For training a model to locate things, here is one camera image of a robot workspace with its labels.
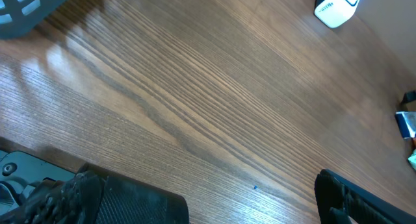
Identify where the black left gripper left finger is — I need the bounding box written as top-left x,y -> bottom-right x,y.
1,166 -> 189,223

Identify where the white pouch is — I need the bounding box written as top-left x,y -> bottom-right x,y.
395,112 -> 416,138

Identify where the grey plastic mesh basket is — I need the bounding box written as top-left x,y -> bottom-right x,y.
1,0 -> 66,40

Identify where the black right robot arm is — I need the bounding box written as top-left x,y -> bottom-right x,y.
401,90 -> 416,105

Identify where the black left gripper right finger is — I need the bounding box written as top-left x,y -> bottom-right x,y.
314,169 -> 415,224

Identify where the white barcode scanner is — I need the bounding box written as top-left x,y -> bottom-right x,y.
314,0 -> 360,29

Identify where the mint green wipes pack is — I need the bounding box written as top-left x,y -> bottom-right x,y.
408,149 -> 416,170

